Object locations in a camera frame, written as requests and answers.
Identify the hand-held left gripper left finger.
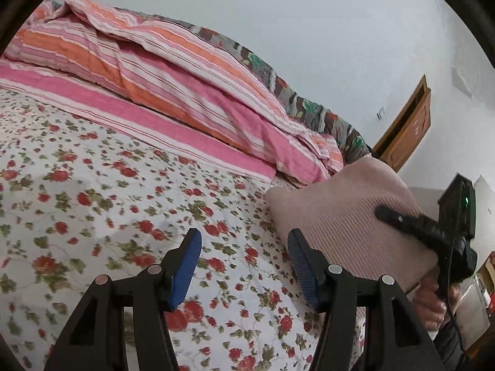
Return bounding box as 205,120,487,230
43,228,202,371

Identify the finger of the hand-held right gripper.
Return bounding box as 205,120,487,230
375,206,453,256

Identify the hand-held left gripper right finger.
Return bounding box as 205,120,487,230
288,228,437,371

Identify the pink knit garment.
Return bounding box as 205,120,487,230
266,156,439,292

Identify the person's right forearm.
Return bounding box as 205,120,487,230
431,317,478,371

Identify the person's right hand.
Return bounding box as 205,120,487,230
415,274,463,331

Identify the orange wooden door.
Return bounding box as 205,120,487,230
372,74,432,173

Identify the grey cabinet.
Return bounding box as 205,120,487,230
454,274,493,350

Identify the floral bed sheet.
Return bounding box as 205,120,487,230
0,87,368,371

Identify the multicoloured patterned blanket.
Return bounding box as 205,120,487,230
186,25,372,163

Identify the pink orange striped quilt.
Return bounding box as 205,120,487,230
0,0,345,186

